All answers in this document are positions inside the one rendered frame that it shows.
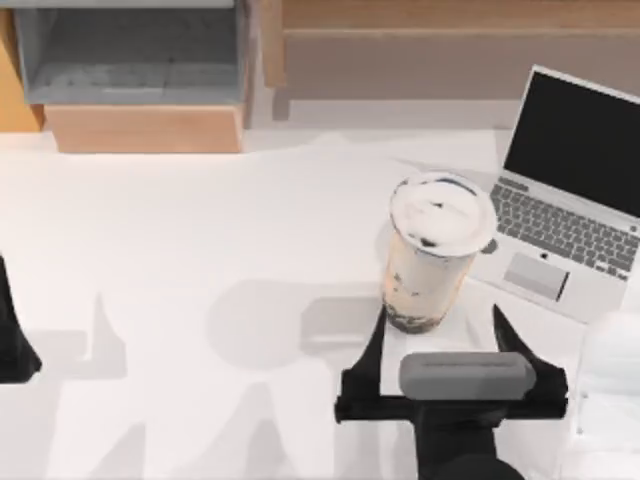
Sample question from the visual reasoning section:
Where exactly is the pale grey rounded box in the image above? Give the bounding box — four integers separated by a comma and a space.
398, 351, 538, 401

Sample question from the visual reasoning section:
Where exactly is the bubble tea cup with lid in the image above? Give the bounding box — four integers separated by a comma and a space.
380, 171, 498, 333

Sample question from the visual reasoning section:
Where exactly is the silver laptop with black screen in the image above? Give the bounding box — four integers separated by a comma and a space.
468, 63, 640, 326

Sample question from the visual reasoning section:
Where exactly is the wooden open shelf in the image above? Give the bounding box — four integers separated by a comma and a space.
260, 0, 640, 122

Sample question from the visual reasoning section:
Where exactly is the pale wooden drawer front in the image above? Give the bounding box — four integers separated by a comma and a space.
43, 101, 247, 155

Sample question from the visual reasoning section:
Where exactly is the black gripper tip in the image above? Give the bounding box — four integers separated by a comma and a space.
0, 255, 43, 386

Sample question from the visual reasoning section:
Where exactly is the grey pierced drawer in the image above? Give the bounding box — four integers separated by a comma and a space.
13, 0, 250, 107

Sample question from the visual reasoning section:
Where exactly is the wooden cupboard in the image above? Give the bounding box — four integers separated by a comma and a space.
0, 8, 47, 135

